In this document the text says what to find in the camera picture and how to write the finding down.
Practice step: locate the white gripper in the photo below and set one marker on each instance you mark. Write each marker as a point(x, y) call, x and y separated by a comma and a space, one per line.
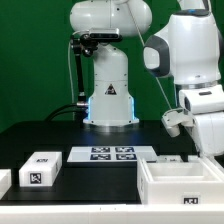
point(208, 133)

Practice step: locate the white cabinet body box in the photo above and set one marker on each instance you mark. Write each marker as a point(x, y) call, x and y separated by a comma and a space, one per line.
point(169, 180)

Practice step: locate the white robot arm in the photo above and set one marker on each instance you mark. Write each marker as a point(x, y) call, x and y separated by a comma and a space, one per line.
point(188, 49)

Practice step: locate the white block with marker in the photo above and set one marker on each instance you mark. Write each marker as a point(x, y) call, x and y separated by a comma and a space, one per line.
point(41, 169)

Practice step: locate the white part at left edge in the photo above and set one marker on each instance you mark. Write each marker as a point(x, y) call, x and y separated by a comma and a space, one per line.
point(5, 181)

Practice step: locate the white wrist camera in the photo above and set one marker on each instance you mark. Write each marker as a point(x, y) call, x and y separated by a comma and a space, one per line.
point(173, 118)

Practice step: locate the white marker base plate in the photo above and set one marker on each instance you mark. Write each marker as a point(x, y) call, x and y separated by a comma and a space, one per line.
point(111, 154)

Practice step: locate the grey depth camera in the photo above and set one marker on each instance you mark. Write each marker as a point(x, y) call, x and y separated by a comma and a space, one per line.
point(105, 35)

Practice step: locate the white front table rail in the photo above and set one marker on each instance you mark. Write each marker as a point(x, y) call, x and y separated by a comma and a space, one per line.
point(113, 214)

